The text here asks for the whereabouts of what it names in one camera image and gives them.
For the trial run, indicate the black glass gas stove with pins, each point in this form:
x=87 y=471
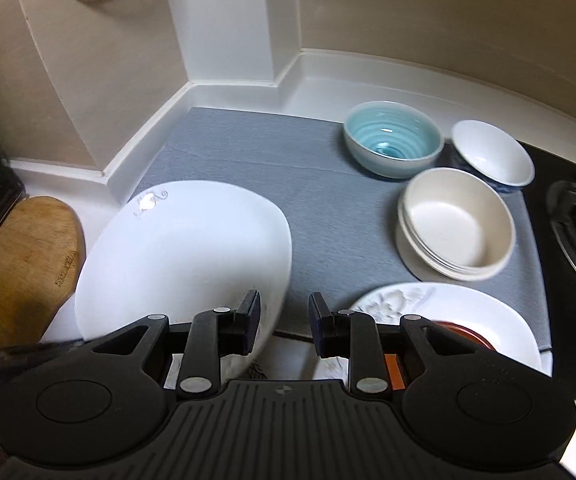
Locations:
x=538 y=170

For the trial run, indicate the large white plate silver print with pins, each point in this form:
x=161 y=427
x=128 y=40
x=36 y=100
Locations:
x=182 y=250

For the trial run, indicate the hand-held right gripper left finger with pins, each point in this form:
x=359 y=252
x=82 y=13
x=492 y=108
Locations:
x=254 y=312

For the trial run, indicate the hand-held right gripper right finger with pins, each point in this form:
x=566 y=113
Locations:
x=315 y=321

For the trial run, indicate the cream bowl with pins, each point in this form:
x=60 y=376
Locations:
x=408 y=246
x=414 y=268
x=458 y=220

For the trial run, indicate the red-brown small dish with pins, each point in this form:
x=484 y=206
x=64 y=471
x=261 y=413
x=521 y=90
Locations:
x=463 y=333

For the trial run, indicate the teal glazed bowl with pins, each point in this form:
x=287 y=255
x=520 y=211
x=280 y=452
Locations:
x=393 y=135

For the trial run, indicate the white conical bowl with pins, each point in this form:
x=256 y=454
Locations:
x=493 y=152

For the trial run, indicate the orange block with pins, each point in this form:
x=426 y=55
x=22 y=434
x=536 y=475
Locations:
x=394 y=372

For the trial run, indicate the white embossed plate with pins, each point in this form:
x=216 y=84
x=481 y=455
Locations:
x=468 y=305

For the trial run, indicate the grey countertop mat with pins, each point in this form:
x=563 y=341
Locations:
x=278 y=175

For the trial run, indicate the wooden cutting board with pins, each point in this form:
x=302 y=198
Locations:
x=17 y=270

